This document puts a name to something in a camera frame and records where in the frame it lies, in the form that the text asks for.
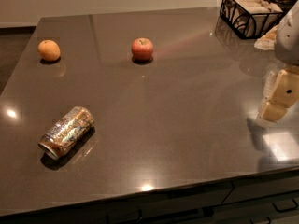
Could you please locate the orange fruit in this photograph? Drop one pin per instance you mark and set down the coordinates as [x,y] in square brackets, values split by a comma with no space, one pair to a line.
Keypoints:
[49,50]

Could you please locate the red apple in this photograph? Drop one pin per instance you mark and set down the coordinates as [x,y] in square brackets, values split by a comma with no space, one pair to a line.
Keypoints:
[142,49]

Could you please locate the dark drawer handle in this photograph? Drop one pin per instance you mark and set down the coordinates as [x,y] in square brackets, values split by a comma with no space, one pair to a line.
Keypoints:
[284,206]

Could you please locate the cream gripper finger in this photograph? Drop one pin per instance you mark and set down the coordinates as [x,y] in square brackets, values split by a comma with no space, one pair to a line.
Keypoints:
[284,95]
[269,84]

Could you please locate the crumpled white napkin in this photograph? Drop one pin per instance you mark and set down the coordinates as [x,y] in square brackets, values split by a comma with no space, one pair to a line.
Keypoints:
[267,41]

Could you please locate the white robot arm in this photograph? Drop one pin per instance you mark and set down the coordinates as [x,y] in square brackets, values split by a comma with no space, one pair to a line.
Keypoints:
[286,46]

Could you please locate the white napkins in basket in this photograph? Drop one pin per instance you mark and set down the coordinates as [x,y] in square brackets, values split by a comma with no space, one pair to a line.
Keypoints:
[253,11]

